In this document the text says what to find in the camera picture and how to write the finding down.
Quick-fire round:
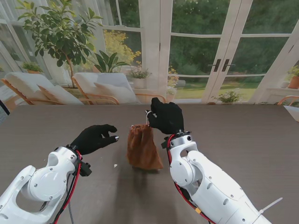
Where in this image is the white paper sheet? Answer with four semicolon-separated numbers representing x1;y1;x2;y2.
283;105;299;122

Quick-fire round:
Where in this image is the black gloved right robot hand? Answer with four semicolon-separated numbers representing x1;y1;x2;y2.
146;97;185;135

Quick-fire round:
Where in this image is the dark braided hanging cable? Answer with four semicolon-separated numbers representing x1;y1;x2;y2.
66;177;75;224

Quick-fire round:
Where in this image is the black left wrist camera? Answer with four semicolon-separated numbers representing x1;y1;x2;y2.
79;162;93;177

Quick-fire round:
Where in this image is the brown drawstring bag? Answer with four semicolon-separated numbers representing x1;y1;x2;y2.
126;111;164;170

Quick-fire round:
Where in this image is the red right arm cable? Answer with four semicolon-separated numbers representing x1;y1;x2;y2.
167;134;218;224

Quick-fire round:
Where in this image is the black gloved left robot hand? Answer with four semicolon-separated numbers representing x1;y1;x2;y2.
70;124;120;156

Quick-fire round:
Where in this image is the red left arm cable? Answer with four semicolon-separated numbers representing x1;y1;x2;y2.
52;150;82;224

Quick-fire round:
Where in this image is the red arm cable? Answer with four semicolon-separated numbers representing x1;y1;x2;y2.
167;134;218;224
52;150;82;224

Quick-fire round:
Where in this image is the printed sunroom backdrop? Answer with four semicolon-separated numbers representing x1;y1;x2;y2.
0;0;299;106

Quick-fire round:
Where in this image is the dark object at table edge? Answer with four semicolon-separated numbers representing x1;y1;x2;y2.
0;99;10;124

